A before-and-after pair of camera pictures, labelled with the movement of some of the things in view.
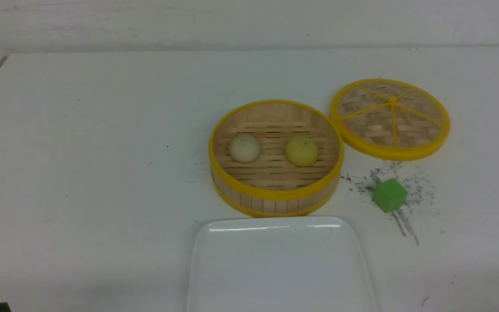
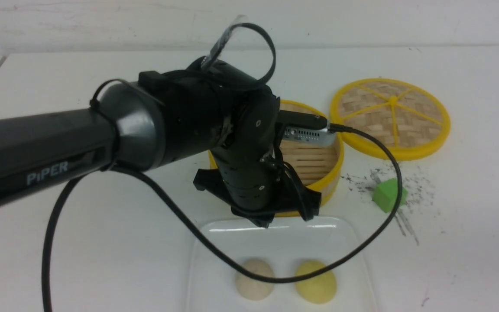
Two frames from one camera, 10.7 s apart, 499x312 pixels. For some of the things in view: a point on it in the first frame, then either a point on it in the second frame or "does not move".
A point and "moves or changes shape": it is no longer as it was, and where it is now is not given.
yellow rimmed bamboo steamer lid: [390, 119] does not move
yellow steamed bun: [302, 151] -> [321, 289]
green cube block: [390, 195] does not move
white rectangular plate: [277, 264] does not move
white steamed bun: [244, 148] moves or changes shape
